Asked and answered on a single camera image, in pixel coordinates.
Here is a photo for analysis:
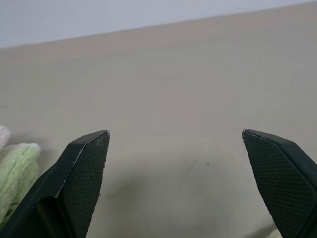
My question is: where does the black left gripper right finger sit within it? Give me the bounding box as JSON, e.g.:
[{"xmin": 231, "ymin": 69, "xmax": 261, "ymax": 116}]
[{"xmin": 241, "ymin": 128, "xmax": 317, "ymax": 238}]

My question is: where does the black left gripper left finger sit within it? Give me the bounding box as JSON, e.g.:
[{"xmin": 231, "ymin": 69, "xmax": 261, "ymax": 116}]
[{"xmin": 0, "ymin": 129, "xmax": 110, "ymax": 238}]

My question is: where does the light green towel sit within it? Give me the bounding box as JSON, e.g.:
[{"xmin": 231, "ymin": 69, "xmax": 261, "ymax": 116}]
[{"xmin": 0, "ymin": 142, "xmax": 41, "ymax": 227}]

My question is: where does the pale pink cloth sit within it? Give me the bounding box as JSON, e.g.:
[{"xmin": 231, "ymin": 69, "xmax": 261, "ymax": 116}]
[{"xmin": 0, "ymin": 125, "xmax": 11, "ymax": 150}]

